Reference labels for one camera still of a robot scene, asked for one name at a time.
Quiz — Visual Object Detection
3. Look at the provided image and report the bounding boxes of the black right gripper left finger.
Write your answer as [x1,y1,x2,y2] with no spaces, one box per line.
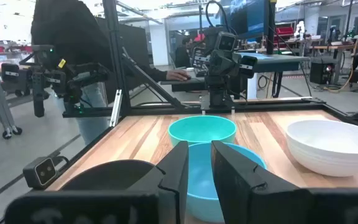
[129,140,190,224]

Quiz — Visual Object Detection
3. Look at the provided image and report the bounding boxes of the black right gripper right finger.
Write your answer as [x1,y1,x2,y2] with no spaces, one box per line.
[211,140,311,224]

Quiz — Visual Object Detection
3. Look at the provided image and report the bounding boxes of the blue plastic bowl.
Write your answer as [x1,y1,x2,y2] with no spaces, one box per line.
[184,142,268,224]

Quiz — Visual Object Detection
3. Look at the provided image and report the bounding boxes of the green plastic bowl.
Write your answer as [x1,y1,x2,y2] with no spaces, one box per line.
[167,114,238,147]

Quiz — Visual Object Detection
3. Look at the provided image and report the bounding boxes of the white plastic bowl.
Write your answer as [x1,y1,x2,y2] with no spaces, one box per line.
[285,119,358,178]

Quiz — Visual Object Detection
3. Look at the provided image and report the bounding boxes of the seated person at desk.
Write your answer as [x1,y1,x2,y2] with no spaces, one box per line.
[174,36,195,68]

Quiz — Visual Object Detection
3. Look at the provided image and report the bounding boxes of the person's hand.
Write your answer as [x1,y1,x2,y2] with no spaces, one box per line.
[165,69,193,82]

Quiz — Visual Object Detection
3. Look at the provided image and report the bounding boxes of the blue-topped desk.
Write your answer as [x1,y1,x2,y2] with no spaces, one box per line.
[234,51,311,100]

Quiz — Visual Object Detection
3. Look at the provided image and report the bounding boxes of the large dark monitor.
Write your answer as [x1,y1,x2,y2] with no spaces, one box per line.
[228,0,272,40]

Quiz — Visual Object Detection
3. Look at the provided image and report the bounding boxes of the red storage bins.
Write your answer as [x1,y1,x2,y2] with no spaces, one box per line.
[274,26,295,40]

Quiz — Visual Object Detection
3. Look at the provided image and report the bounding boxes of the black equipment box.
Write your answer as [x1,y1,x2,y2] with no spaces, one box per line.
[309,58,337,85]

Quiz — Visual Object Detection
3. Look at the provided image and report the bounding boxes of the standing person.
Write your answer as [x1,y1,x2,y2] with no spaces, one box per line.
[30,0,193,146]

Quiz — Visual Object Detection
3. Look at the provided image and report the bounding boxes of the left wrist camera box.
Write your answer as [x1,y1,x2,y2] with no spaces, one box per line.
[214,30,238,52]

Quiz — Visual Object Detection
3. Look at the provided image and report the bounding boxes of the silver metal bracket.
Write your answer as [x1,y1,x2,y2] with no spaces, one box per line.
[109,89,124,128]

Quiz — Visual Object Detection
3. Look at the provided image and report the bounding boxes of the black table frame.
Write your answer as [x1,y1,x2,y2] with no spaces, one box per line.
[47,0,358,191]

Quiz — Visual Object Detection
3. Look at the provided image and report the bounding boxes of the small black table-level camera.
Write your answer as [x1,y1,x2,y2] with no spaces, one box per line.
[22,156,58,190]

